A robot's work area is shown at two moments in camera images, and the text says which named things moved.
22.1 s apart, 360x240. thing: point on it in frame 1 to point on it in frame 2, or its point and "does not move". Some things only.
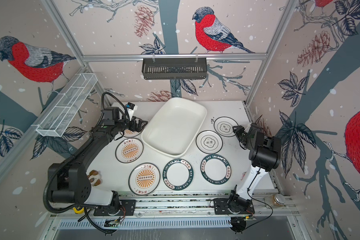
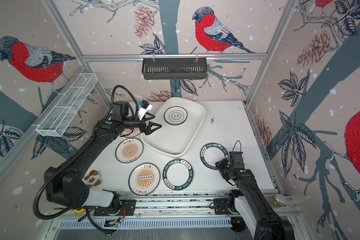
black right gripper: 239,131 to 221,163
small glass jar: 277,199 does not move
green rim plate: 215,169 to 212,153
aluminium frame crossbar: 138,57 does not move
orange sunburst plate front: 144,178 does not move
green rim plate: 177,174 does not move
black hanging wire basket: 174,68 does not move
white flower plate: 209,142 to 175,115
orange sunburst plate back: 129,133 does not move
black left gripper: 134,128 to 148,129
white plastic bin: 173,128 does not move
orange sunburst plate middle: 129,150 does not move
